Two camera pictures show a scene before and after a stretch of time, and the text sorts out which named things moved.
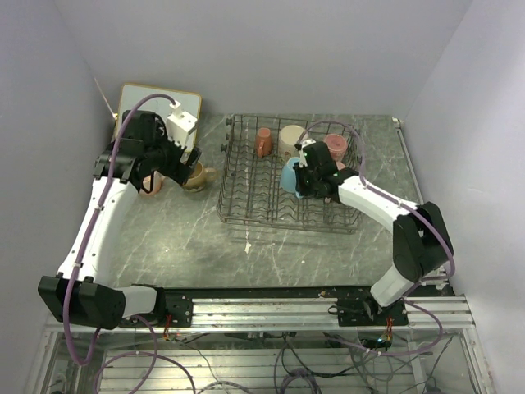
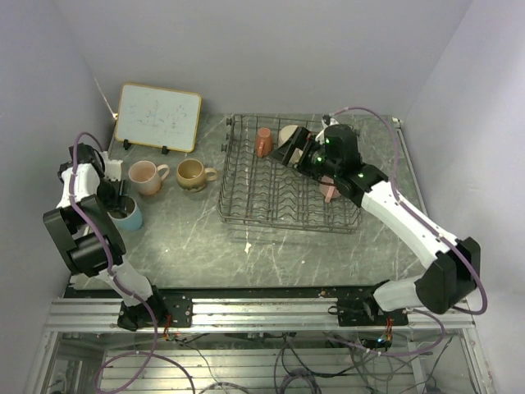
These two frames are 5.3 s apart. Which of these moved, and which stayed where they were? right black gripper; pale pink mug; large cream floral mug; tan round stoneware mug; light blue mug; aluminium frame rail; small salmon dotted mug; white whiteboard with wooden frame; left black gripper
Moved: right black gripper; left black gripper; light blue mug
Stayed: white whiteboard with wooden frame; aluminium frame rail; large cream floral mug; pale pink mug; small salmon dotted mug; tan round stoneware mug
